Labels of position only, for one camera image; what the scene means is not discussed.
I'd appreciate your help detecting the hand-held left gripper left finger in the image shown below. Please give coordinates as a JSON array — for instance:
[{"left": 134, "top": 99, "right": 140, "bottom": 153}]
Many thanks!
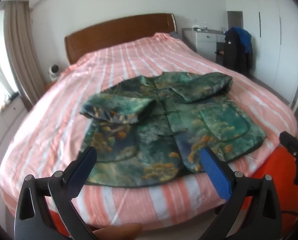
[{"left": 14, "top": 146, "right": 97, "bottom": 240}]

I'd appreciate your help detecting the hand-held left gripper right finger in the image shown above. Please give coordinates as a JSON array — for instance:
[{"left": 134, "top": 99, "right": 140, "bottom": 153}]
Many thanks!
[{"left": 200, "top": 147, "right": 283, "bottom": 240}]

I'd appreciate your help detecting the green printed padded jacket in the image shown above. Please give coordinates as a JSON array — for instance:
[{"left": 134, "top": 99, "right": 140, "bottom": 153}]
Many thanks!
[{"left": 75, "top": 71, "right": 268, "bottom": 188}]

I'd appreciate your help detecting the person's left hand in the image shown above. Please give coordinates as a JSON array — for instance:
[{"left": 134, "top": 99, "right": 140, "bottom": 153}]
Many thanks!
[{"left": 93, "top": 224, "right": 142, "bottom": 240}]

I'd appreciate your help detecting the orange fuzzy blanket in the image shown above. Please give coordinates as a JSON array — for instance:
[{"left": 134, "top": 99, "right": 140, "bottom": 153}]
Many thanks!
[{"left": 45, "top": 146, "right": 298, "bottom": 240}]

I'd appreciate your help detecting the pink striped bedsheet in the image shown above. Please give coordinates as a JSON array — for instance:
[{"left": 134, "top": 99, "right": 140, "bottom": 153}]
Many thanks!
[{"left": 0, "top": 32, "right": 298, "bottom": 227}]

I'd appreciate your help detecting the white window-side cabinet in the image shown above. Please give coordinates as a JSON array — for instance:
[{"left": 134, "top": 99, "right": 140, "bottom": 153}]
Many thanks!
[{"left": 0, "top": 92, "right": 30, "bottom": 180}]

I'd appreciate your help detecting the white round appliance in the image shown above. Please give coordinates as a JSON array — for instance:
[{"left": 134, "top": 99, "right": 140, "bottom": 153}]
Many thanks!
[{"left": 48, "top": 64, "right": 61, "bottom": 81}]

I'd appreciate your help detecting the white wardrobe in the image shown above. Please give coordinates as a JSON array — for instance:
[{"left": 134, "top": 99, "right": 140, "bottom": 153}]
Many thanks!
[{"left": 224, "top": 0, "right": 298, "bottom": 105}]

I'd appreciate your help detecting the black coat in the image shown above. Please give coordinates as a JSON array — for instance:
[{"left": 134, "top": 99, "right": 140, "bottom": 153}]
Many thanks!
[{"left": 221, "top": 31, "right": 253, "bottom": 76}]

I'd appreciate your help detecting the blue garment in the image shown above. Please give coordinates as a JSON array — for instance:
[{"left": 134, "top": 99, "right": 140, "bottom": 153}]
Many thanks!
[{"left": 225, "top": 27, "right": 253, "bottom": 54}]

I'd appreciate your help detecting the beige curtain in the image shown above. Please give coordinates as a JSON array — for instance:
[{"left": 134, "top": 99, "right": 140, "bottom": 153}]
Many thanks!
[{"left": 2, "top": 0, "right": 45, "bottom": 110}]

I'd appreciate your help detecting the white drawer desk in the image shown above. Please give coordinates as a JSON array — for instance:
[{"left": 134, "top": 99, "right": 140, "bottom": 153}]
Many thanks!
[{"left": 181, "top": 26, "right": 227, "bottom": 63}]

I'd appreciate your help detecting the wooden headboard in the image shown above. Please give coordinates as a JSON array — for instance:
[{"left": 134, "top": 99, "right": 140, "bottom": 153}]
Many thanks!
[{"left": 64, "top": 13, "right": 177, "bottom": 64}]

